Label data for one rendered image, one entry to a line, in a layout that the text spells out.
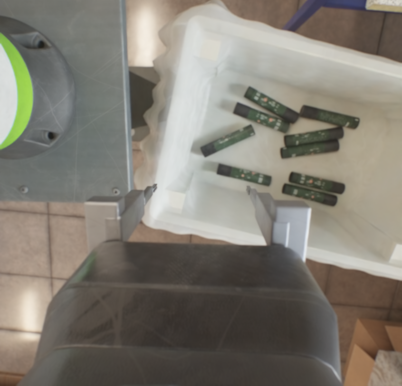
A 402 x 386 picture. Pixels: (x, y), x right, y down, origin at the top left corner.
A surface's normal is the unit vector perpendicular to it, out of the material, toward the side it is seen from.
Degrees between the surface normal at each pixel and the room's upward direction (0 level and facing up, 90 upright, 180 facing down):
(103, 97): 0
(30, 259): 0
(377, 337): 90
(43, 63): 73
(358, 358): 68
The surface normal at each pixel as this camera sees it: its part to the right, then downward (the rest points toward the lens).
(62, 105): 0.84, 0.33
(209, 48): -0.03, 0.25
